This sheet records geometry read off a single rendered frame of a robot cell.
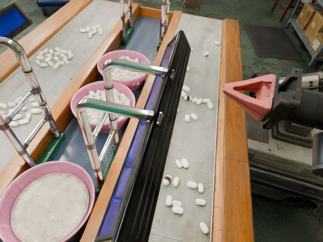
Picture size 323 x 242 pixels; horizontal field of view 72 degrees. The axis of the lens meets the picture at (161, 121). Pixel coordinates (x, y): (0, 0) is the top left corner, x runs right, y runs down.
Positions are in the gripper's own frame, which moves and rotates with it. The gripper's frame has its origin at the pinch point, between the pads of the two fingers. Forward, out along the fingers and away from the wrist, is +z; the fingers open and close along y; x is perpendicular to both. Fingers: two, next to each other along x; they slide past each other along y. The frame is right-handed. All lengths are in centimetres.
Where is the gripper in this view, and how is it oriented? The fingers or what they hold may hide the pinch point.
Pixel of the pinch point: (228, 89)
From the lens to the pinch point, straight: 39.2
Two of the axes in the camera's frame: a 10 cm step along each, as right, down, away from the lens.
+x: 2.9, -8.9, 3.7
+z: -9.6, -2.6, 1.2
